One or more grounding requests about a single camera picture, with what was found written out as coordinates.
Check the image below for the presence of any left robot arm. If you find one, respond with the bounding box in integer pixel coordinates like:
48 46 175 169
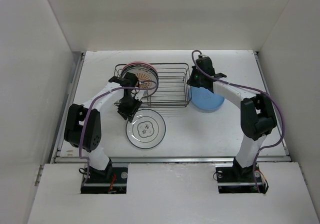
64 73 142 182

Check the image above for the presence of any white flower pattern plate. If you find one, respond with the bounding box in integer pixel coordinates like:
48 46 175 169
125 109 167 150

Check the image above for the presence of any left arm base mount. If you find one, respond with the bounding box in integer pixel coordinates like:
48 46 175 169
79 166 128 194

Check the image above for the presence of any blue plate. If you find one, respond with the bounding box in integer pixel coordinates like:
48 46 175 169
189 86 225 112

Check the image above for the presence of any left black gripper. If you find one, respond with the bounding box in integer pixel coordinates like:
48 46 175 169
117 95 141 122

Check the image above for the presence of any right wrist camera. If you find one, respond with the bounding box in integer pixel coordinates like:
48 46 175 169
195 55 215 76

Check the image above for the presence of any orange sunburst plate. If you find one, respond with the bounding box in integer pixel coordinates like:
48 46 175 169
120 66 159 89

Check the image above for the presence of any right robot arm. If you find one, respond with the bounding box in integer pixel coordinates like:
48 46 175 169
187 66 278 181

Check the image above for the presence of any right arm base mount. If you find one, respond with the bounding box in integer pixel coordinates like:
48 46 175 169
213 166 269 194

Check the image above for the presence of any wire dish rack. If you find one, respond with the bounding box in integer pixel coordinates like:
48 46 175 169
114 63 191 108

